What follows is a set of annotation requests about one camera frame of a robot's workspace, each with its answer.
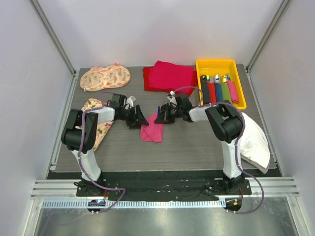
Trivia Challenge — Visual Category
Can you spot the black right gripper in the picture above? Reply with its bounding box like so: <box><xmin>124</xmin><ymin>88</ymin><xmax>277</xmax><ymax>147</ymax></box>
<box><xmin>156</xmin><ymin>103</ymin><xmax>183</xmax><ymax>124</ymax></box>

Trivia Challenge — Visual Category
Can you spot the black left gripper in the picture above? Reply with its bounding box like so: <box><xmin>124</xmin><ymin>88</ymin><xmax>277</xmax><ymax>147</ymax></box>
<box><xmin>120</xmin><ymin>105</ymin><xmax>149</xmax><ymax>129</ymax></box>

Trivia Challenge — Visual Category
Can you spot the pink paper napkin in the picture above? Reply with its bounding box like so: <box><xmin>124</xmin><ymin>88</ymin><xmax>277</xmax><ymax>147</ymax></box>
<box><xmin>140</xmin><ymin>113</ymin><xmax>164</xmax><ymax>143</ymax></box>

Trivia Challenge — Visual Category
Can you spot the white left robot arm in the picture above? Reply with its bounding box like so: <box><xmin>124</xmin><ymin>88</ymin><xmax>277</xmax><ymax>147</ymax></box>
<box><xmin>61</xmin><ymin>93</ymin><xmax>149</xmax><ymax>196</ymax></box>

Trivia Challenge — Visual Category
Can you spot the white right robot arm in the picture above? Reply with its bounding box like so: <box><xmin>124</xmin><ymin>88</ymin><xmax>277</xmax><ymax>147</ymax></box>
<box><xmin>155</xmin><ymin>93</ymin><xmax>245</xmax><ymax>194</ymax></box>

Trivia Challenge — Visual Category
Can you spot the black napkin cutlery roll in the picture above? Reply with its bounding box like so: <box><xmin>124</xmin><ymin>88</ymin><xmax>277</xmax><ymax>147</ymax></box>
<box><xmin>200</xmin><ymin>75</ymin><xmax>211</xmax><ymax>105</ymax></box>

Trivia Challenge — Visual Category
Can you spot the red napkin cutlery roll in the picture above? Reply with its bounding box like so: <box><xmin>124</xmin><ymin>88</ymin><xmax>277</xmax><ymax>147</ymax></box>
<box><xmin>206</xmin><ymin>75</ymin><xmax>217</xmax><ymax>103</ymax></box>

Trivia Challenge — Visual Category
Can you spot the blue napkin cutlery roll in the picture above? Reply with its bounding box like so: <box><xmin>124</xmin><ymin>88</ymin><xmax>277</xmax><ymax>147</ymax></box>
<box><xmin>214</xmin><ymin>74</ymin><xmax>223</xmax><ymax>102</ymax></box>

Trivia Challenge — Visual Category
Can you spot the floral pattern tray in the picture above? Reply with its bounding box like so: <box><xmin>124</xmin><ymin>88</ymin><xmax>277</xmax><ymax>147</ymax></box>
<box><xmin>78</xmin><ymin>98</ymin><xmax>115</xmax><ymax>152</ymax></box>

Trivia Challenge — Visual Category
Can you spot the stack of red napkins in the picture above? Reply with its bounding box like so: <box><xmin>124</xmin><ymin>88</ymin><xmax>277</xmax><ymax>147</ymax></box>
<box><xmin>143</xmin><ymin>60</ymin><xmax>197</xmax><ymax>96</ymax></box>

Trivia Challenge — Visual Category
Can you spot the floral fabric pouch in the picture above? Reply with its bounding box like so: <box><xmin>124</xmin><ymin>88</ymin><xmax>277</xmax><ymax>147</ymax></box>
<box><xmin>79</xmin><ymin>63</ymin><xmax>131</xmax><ymax>92</ymax></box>

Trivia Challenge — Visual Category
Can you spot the yellow plastic bin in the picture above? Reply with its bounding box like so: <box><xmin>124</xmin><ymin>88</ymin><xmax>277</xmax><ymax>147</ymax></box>
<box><xmin>195</xmin><ymin>59</ymin><xmax>247</xmax><ymax>110</ymax></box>

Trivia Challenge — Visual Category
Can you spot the white cloth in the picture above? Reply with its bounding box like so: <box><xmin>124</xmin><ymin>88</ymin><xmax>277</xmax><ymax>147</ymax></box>
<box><xmin>240</xmin><ymin>113</ymin><xmax>271</xmax><ymax>174</ymax></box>

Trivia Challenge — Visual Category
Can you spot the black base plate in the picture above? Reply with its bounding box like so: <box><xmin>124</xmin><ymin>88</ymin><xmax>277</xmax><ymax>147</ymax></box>
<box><xmin>74</xmin><ymin>170</ymin><xmax>252</xmax><ymax>202</ymax></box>

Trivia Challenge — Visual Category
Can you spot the aluminium frame rail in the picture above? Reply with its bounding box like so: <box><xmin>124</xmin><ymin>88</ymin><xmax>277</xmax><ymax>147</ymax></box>
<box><xmin>31</xmin><ymin>177</ymin><xmax>299</xmax><ymax>201</ymax></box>

